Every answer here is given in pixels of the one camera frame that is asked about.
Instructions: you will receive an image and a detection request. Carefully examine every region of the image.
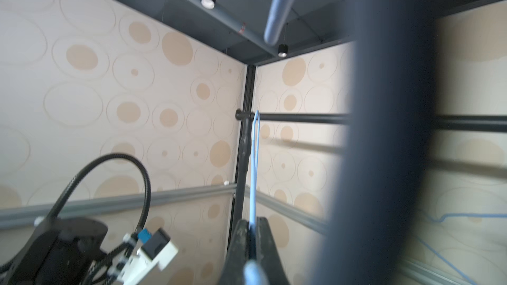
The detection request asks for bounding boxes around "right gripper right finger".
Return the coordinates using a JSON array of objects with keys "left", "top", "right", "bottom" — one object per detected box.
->
[{"left": 256, "top": 217, "right": 290, "bottom": 285}]

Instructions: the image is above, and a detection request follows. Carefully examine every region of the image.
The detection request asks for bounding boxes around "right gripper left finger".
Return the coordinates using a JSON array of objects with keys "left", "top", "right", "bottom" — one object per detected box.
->
[{"left": 218, "top": 219, "right": 250, "bottom": 285}]

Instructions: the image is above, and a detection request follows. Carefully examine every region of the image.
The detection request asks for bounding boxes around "light blue hanger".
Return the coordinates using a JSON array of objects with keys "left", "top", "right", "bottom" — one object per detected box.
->
[
  {"left": 411, "top": 211, "right": 506, "bottom": 284},
  {"left": 242, "top": 0, "right": 308, "bottom": 285}
]

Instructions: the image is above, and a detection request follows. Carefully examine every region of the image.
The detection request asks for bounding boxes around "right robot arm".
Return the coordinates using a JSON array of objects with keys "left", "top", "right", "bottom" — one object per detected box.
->
[{"left": 240, "top": 0, "right": 436, "bottom": 284}]

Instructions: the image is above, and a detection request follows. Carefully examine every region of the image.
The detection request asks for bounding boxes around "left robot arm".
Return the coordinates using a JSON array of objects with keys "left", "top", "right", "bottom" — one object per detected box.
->
[{"left": 1, "top": 153, "right": 151, "bottom": 284}]

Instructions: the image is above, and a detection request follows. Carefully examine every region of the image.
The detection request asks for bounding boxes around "black pendant lamp middle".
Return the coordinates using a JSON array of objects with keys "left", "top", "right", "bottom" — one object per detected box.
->
[{"left": 278, "top": 44, "right": 289, "bottom": 58}]

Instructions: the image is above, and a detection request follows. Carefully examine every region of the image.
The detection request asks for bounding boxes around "black clothes rack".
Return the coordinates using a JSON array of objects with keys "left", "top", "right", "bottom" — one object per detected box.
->
[{"left": 235, "top": 109, "right": 506, "bottom": 234}]

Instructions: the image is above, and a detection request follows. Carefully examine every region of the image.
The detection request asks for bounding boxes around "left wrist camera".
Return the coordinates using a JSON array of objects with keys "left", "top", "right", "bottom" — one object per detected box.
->
[{"left": 107, "top": 228, "right": 179, "bottom": 284}]

